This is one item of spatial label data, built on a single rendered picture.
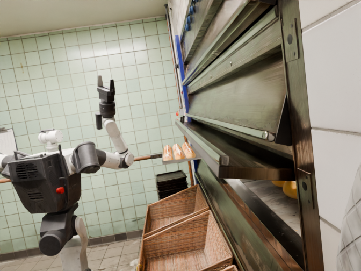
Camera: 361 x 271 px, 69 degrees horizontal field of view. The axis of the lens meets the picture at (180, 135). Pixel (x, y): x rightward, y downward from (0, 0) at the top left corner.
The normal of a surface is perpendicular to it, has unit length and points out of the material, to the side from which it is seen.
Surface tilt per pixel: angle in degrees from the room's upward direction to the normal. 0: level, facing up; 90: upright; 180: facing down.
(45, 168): 90
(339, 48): 90
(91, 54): 90
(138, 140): 90
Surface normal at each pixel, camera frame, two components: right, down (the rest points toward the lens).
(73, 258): 0.03, -0.06
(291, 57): -0.99, 0.15
